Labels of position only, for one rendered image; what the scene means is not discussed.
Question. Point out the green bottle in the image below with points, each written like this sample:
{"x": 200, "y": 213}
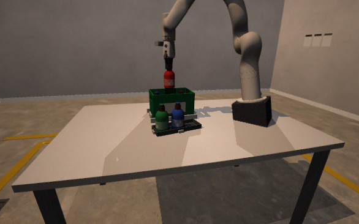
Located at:
{"x": 161, "y": 119}

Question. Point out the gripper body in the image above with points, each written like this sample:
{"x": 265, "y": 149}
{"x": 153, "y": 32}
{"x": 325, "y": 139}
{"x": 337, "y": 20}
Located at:
{"x": 169, "y": 46}

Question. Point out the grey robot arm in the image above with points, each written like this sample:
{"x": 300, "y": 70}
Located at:
{"x": 250, "y": 44}

